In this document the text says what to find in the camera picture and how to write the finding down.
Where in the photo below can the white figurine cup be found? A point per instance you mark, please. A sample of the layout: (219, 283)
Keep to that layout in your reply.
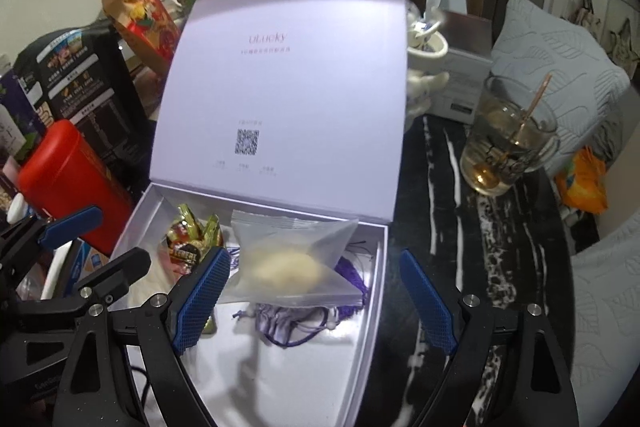
(425, 77)

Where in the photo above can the beige tote bag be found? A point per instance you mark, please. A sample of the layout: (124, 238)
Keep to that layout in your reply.
(591, 7)

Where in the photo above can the silver white box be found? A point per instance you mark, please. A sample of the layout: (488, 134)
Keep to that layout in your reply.
(465, 72)

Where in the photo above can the glass mug with spoon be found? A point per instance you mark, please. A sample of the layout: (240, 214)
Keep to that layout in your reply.
(500, 142)

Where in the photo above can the white fabric sachet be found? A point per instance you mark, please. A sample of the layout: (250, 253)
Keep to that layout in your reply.
(150, 279)

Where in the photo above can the orange bag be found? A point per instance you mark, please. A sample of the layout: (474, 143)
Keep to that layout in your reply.
(582, 182)

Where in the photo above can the printed paper bag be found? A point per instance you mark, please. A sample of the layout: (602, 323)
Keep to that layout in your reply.
(145, 22)

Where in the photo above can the lavender gift box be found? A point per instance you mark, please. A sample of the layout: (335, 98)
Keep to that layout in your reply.
(290, 82)

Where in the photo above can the gold candy packet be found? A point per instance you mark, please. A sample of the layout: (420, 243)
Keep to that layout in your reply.
(187, 237)

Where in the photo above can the red canister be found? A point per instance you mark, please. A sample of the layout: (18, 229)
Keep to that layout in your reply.
(70, 177)

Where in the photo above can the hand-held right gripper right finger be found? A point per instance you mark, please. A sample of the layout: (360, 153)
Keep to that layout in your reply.
(430, 307)

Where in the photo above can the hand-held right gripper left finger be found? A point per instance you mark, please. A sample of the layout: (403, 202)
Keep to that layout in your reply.
(200, 302)

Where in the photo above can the frosted zip bag with pastry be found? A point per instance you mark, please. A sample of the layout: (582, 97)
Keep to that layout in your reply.
(285, 262)

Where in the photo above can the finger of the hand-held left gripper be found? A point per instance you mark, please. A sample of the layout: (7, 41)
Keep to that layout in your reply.
(117, 269)
(70, 224)

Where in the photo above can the blue white carton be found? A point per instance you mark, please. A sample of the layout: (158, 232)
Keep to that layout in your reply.
(87, 264)

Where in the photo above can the purple label jar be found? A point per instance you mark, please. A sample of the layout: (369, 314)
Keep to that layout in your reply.
(17, 112)

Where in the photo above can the black snack box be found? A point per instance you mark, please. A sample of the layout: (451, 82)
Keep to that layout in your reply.
(85, 77)

